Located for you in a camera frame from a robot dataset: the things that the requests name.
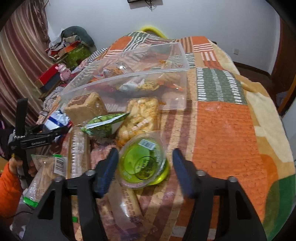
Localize clear green-edged biscuit bag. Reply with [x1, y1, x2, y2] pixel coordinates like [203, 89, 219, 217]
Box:
[23, 154, 68, 208]

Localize blue white snack bag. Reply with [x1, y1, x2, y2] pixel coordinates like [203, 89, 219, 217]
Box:
[43, 110, 70, 139]

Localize clear wafer cracker pack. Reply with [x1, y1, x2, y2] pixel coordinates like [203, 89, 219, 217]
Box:
[66, 126, 91, 179]

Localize brown rice cake block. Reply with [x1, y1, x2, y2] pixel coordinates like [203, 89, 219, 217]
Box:
[64, 92, 108, 125]

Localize green pea snack bag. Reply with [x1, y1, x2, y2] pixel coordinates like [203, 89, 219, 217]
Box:
[81, 113, 129, 138]

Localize green jelly cup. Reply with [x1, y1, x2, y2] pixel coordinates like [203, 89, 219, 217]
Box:
[116, 131, 170, 189]

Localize orange puffed snack bag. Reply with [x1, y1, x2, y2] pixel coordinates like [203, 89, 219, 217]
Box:
[115, 97, 160, 148]

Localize orange sleeve forearm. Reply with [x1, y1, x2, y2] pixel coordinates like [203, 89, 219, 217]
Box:
[1, 162, 22, 219]

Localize left hand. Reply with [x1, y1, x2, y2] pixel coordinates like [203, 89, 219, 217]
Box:
[9, 157, 37, 177]

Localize red box on side table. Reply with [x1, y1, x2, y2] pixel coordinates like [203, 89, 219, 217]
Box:
[35, 64, 61, 93]

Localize long clear cracker sleeve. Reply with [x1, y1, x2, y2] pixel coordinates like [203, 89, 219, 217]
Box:
[108, 180, 153, 240]

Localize pink plush toy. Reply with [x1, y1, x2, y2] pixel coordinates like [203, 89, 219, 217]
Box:
[55, 63, 71, 82]

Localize striped curtain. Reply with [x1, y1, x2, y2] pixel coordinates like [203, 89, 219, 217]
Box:
[1, 1, 53, 126]

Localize patchwork bed blanket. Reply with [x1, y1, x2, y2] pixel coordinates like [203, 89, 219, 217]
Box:
[95, 31, 295, 240]

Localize clutter pile with green box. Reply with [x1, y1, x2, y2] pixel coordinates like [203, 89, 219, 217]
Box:
[46, 26, 97, 70]

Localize clear plastic storage bin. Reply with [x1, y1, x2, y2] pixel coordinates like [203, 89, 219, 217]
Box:
[59, 42, 189, 112]

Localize yellow object behind bed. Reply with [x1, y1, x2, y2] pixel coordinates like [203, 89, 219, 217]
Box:
[140, 26, 167, 39]

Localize wooden door frame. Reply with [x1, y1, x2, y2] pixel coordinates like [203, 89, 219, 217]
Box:
[271, 20, 295, 115]

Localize wall socket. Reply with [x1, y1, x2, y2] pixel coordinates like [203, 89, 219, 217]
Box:
[233, 49, 239, 55]

